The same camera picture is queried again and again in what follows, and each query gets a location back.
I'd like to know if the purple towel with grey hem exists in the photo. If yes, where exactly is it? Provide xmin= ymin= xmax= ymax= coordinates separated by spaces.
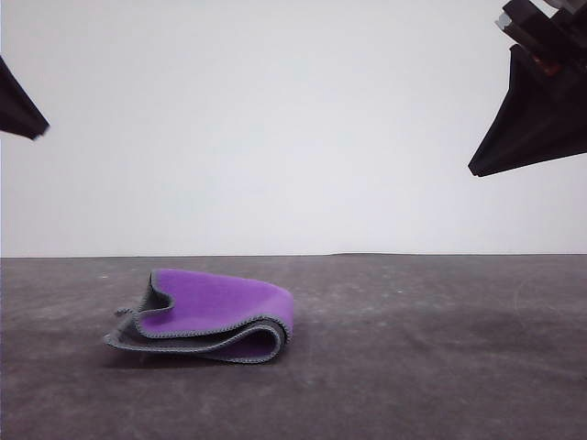
xmin=103 ymin=267 xmax=295 ymax=367

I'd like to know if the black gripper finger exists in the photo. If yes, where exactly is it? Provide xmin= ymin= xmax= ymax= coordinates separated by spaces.
xmin=0 ymin=54 xmax=51 ymax=132
xmin=468 ymin=43 xmax=587 ymax=172
xmin=0 ymin=116 xmax=46 ymax=142
xmin=471 ymin=141 xmax=587 ymax=179

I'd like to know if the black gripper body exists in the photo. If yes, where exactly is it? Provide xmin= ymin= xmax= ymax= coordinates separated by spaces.
xmin=494 ymin=0 xmax=587 ymax=77

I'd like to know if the grey table cloth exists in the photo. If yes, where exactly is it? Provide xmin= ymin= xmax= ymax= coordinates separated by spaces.
xmin=0 ymin=252 xmax=587 ymax=440

